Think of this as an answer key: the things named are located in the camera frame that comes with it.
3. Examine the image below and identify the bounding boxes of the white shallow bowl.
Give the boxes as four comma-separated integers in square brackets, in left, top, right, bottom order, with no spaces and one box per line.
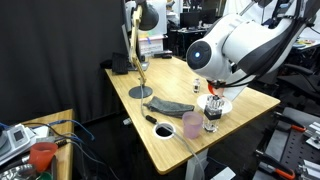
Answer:
[196,93,233,116]

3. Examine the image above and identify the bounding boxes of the grey folded cloth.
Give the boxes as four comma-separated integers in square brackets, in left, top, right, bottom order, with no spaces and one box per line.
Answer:
[143,96,195,119]

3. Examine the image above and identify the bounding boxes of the black remote control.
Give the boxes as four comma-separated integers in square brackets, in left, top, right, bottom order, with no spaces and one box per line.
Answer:
[153,50,173,60]

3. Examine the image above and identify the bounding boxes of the small glass bottle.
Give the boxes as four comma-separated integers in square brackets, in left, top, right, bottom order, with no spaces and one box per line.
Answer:
[193,78,201,94]

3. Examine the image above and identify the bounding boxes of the white labelled cardboard box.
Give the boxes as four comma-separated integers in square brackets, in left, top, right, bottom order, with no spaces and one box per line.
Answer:
[138,34,164,56]

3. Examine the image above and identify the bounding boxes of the black speaker box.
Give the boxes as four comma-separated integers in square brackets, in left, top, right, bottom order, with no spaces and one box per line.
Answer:
[111,52,129,75]

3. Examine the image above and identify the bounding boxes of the pink translucent plastic cup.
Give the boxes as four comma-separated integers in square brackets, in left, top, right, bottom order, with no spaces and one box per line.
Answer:
[181,111,204,140]

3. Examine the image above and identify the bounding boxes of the clear acrylic pepper grinder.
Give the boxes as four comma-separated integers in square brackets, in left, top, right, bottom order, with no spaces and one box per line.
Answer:
[203,94,224,133]

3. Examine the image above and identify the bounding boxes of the black background monitor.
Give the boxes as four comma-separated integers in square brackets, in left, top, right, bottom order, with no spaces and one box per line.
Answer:
[179,8,218,29]

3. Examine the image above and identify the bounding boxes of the white table leg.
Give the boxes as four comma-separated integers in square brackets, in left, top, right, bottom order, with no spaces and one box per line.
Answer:
[184,148,209,180]

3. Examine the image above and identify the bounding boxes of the white paper sheet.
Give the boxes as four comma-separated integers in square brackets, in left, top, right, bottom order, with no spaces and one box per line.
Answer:
[209,166,237,180]

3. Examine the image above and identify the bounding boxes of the wooden side table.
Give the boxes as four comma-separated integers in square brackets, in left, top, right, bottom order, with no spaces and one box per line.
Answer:
[19,109,75,180]

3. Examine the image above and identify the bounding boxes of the orange plastic cup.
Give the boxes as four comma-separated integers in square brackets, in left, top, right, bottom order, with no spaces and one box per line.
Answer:
[28,142,59,173]

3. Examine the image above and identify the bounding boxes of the black office chair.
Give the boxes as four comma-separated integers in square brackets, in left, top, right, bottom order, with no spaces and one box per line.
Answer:
[276,63,320,101]

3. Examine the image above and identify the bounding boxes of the black perforated board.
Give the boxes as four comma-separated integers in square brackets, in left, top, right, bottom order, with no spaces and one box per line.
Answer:
[263,106,320,180]

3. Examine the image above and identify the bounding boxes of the white electronic device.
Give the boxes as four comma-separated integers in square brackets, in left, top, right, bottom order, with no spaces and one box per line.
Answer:
[0,123,37,167]

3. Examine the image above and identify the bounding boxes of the grey lamp power cable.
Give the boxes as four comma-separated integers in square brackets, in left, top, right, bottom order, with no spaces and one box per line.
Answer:
[139,84,206,180]

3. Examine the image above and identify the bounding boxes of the white cable grommet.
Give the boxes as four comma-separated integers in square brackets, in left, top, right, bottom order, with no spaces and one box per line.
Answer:
[152,121,177,140]

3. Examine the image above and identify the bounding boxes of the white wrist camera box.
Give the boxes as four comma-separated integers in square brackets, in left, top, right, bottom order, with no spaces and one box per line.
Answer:
[222,82,250,103]

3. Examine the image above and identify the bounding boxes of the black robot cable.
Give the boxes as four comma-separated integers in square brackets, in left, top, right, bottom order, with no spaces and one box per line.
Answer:
[229,13,301,88]

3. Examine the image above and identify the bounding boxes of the blue cable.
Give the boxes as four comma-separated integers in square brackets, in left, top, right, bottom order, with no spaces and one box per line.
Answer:
[49,119,96,142]

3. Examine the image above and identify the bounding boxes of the orange handled black clamp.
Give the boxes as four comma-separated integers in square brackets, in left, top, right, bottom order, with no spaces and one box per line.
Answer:
[254,149,297,180]
[273,111,306,133]

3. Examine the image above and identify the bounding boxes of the silver aluminium bracket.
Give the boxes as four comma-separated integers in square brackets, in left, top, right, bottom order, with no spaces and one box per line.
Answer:
[304,121,320,150]
[296,159,320,180]

